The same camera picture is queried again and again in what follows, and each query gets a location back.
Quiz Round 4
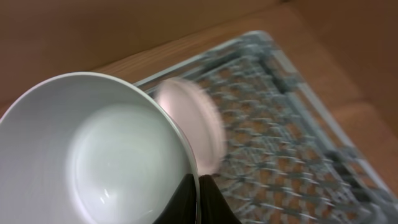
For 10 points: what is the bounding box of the pink round plate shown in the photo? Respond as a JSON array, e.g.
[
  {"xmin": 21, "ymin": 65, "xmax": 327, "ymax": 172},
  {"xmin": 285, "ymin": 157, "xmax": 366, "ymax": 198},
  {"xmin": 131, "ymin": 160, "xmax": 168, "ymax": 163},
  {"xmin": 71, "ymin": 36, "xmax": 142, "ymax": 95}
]
[{"xmin": 155, "ymin": 78, "xmax": 227, "ymax": 175}]

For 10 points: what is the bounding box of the grey melamine bowl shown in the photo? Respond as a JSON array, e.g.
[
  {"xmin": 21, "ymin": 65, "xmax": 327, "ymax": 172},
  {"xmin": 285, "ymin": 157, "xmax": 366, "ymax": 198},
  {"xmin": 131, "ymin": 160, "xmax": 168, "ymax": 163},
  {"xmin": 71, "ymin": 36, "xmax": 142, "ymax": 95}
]
[{"xmin": 1, "ymin": 72, "xmax": 200, "ymax": 224}]

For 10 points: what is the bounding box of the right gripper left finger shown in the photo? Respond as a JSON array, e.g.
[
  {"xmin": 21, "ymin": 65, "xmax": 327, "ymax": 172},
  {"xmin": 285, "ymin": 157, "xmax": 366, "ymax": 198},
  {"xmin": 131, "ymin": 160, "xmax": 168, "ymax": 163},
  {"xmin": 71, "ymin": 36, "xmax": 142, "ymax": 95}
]
[{"xmin": 154, "ymin": 174, "xmax": 197, "ymax": 224}]

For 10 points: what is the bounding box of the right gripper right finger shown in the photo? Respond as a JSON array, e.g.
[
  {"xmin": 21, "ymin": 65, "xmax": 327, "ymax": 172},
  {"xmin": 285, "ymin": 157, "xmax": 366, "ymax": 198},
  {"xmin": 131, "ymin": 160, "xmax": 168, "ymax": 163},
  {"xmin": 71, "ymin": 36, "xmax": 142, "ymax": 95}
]
[{"xmin": 199, "ymin": 175, "xmax": 241, "ymax": 224}]

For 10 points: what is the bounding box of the grey dishwasher rack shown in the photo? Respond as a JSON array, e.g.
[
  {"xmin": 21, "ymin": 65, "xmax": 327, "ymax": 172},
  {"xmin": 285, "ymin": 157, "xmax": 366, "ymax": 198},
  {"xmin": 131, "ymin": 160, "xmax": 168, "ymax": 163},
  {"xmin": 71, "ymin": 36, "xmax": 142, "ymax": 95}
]
[{"xmin": 137, "ymin": 30, "xmax": 397, "ymax": 223}]

